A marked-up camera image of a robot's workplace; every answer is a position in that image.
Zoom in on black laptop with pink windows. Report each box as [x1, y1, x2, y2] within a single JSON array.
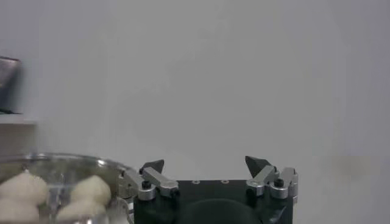
[[0, 56, 23, 115]]

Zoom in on stainless steel steamer basket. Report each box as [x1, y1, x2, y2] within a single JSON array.
[[0, 152, 135, 224]]

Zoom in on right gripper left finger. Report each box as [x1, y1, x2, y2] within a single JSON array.
[[118, 159, 180, 201]]

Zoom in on white steamed baozi bun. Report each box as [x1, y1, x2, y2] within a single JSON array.
[[70, 175, 112, 205], [0, 172, 49, 205], [56, 200, 108, 222], [0, 199, 41, 224]]

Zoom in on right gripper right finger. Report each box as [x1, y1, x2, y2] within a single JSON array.
[[244, 155, 299, 200]]

